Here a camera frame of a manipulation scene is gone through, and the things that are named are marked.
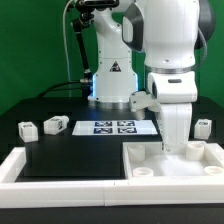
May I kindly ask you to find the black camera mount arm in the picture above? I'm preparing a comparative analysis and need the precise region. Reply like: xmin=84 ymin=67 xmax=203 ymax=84
xmin=70 ymin=0 xmax=120 ymax=84

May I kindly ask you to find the white cable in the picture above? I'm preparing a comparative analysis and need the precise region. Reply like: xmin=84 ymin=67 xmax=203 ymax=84
xmin=62 ymin=0 xmax=76 ymax=82

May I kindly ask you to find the white sheet with AprilTags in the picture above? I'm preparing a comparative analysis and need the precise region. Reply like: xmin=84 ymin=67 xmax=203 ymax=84
xmin=72 ymin=120 xmax=157 ymax=136

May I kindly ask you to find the black cable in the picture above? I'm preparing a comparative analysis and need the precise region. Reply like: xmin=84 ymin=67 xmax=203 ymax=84
xmin=36 ymin=78 xmax=93 ymax=98

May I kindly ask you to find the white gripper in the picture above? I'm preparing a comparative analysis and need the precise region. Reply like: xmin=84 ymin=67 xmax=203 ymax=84
xmin=129 ymin=90 xmax=194 ymax=152

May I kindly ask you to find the white square tabletop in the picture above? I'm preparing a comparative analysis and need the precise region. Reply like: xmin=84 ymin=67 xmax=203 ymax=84
xmin=123 ymin=141 xmax=224 ymax=179

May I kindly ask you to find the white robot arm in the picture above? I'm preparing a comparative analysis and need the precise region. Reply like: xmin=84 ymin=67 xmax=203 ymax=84
xmin=88 ymin=0 xmax=215 ymax=150

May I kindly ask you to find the white U-shaped obstacle fence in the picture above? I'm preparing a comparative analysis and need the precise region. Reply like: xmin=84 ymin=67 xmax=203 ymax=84
xmin=0 ymin=147 xmax=224 ymax=208

